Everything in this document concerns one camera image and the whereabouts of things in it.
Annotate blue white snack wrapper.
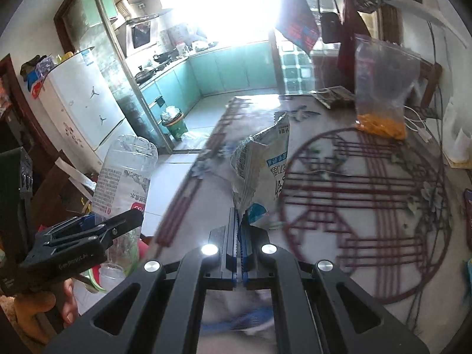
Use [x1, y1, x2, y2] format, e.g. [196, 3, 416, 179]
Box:
[229, 112, 292, 226]

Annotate silver range hood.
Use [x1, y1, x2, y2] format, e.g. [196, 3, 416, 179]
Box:
[114, 0, 173, 58]

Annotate dark wooden chair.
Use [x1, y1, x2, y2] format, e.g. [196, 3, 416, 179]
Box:
[406, 57, 443, 119]

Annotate teal base cabinets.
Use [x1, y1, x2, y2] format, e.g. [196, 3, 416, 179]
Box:
[138, 40, 279, 107]

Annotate small black hanging bag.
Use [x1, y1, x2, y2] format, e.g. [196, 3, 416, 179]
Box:
[322, 11, 342, 44]

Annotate clear zip bag orange snacks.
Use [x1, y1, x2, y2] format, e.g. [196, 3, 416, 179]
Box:
[354, 34, 422, 141]

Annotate blue strap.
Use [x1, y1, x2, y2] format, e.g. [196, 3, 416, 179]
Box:
[203, 300, 275, 332]

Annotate crushed clear water bottle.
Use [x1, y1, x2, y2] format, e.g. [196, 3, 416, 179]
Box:
[90, 135, 159, 296]

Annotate white plastic bag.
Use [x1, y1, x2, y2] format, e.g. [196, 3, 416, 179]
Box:
[181, 131, 211, 149]

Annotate blue red box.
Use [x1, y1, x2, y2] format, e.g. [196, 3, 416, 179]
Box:
[27, 72, 47, 98]

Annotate green kitchen waste bin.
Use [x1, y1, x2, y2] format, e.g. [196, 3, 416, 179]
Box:
[161, 106, 189, 141]

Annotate white board strip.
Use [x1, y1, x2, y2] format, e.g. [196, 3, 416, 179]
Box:
[55, 157, 96, 193]

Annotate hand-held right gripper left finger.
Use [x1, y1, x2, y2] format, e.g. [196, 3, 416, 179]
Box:
[42, 208, 238, 354]

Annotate plaid hanging towel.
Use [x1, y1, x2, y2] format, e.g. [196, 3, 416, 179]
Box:
[275, 0, 321, 57]

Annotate white charger with cable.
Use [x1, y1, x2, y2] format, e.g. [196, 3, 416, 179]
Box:
[404, 105, 436, 144]

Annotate black box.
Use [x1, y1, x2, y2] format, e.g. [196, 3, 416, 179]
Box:
[310, 86, 355, 109]

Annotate white desk lamp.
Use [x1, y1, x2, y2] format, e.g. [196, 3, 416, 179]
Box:
[381, 0, 472, 48]

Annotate dark smartphone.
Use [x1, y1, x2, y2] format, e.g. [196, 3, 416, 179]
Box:
[463, 188, 472, 230]

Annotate green rimmed bin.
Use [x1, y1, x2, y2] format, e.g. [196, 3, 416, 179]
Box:
[76, 265, 108, 293]

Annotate white refrigerator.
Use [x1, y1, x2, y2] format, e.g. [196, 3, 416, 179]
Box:
[31, 46, 127, 163]

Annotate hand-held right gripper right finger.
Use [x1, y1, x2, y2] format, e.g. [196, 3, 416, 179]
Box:
[239, 221, 430, 354]

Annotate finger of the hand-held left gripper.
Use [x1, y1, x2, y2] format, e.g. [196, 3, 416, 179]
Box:
[94, 209, 144, 248]
[40, 215, 97, 239]

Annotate dark red garment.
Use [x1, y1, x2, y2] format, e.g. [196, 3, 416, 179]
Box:
[337, 0, 369, 83]

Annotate dark cloth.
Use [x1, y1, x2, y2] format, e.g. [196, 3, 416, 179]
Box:
[20, 55, 47, 78]

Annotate person's left hand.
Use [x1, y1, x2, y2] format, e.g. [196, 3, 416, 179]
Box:
[0, 277, 80, 342]

